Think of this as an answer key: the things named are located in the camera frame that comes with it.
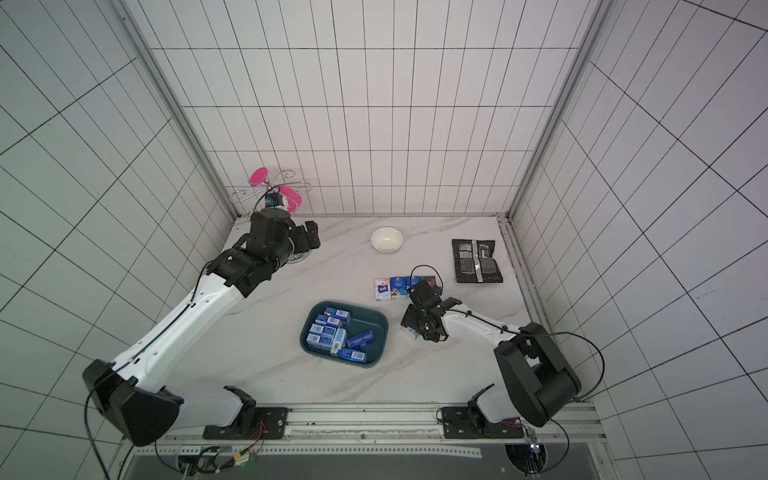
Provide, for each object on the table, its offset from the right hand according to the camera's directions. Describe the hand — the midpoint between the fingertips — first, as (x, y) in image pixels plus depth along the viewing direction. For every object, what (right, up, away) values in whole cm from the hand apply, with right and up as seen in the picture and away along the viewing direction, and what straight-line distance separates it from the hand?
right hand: (403, 324), depth 90 cm
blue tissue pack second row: (+2, -1, -4) cm, 4 cm away
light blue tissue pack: (-19, -3, -8) cm, 21 cm away
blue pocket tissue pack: (-1, +11, +6) cm, 12 cm away
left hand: (-28, +28, -13) cm, 42 cm away
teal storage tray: (-24, +3, -4) cm, 25 cm away
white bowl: (-5, +26, +18) cm, 32 cm away
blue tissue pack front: (-14, -5, -10) cm, 18 cm away
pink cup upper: (-46, +46, +3) cm, 65 cm away
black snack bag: (+26, +18, +14) cm, 34 cm away
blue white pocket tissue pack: (+3, +12, +8) cm, 15 cm away
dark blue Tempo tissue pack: (-13, -3, -7) cm, 15 cm away
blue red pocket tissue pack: (+10, +12, +8) cm, 18 cm away
